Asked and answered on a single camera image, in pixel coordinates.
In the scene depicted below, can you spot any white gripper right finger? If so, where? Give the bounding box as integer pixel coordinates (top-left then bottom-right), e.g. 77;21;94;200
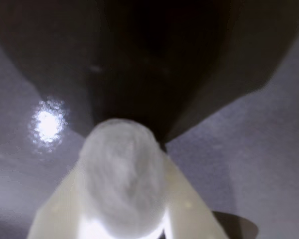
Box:
160;148;228;239

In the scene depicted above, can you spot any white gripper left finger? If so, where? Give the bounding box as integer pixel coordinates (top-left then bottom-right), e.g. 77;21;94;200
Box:
26;159;95;239

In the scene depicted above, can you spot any white gauze roll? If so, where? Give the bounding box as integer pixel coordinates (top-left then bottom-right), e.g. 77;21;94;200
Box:
78;119;169;239

